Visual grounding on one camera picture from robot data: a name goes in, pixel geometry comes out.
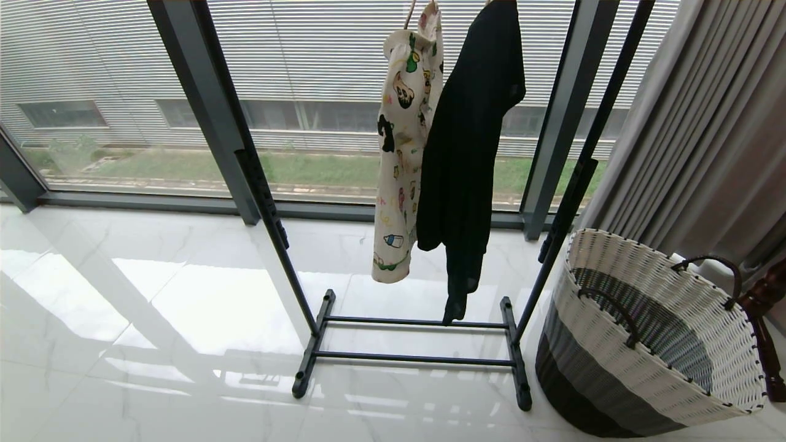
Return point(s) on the cream printed garment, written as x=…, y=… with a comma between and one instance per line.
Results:
x=399, y=184

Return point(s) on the black garment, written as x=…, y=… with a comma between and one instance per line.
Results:
x=466, y=153

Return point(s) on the pink clothes hanger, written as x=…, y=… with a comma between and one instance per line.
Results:
x=409, y=15

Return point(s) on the black clothes rack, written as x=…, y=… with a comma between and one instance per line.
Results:
x=411, y=358

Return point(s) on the white laundry basket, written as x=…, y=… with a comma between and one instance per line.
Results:
x=645, y=368

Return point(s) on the beige curtain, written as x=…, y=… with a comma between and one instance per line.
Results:
x=706, y=123

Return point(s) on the dark brown wooden stand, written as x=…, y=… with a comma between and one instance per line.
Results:
x=767, y=294

